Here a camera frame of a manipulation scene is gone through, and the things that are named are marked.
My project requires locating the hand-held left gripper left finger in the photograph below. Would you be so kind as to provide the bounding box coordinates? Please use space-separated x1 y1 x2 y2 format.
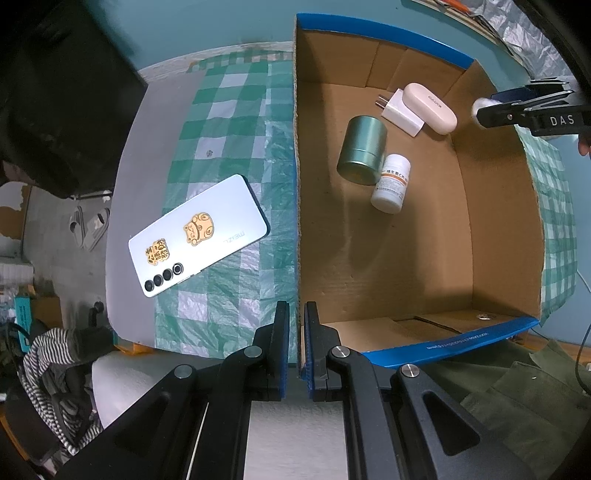
55 300 291 480

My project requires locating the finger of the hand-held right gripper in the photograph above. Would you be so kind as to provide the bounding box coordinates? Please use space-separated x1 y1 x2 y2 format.
490 79 573 104
475 92 580 130

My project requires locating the green metal tin canister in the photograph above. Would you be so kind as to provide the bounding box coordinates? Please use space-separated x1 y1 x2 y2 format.
336 115 389 186

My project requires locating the cardboard box with blue tape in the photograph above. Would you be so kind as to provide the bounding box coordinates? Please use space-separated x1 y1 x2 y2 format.
293 13 546 380

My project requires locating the olive green cloth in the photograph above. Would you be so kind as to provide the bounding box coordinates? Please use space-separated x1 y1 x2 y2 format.
427 339 591 480

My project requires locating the white wall charger plug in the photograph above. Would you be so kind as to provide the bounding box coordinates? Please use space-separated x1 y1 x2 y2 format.
375 88 426 138

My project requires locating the grey white slipper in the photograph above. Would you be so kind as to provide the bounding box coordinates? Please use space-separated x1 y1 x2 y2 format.
83 208 112 252
69 205 87 247

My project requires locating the white smartphone with gold stickers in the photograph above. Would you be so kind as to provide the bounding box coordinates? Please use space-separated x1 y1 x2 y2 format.
128 174 271 300

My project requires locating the black hanging garment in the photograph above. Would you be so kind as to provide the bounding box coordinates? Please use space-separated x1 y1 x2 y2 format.
0 0 149 200

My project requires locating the teal box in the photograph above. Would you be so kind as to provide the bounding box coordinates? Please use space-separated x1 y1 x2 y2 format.
14 295 33 352

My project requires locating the silver plastic tarp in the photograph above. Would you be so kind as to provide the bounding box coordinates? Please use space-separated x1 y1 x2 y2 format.
411 0 573 79

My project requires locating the white cotton ball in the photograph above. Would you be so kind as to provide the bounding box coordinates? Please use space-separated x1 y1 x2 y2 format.
471 97 494 124

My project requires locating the white pill bottle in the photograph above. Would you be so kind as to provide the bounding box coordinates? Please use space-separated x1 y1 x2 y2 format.
370 154 411 214

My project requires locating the large-check green white tablecloth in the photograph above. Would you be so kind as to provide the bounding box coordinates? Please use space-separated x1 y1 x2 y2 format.
152 60 580 361

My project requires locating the small brown cardboard box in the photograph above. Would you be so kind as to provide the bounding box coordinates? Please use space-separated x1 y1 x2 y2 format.
32 295 63 328

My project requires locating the black cable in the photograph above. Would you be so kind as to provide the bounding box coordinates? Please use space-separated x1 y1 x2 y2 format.
574 318 591 395

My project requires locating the black white striped cloth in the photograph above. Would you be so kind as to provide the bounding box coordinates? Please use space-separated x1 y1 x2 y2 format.
21 328 102 455

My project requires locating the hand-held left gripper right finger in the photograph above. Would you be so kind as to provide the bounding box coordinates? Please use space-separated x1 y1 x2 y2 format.
303 301 536 480

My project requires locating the small-check green white tablecloth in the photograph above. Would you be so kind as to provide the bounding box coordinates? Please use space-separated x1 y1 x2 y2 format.
187 50 296 75

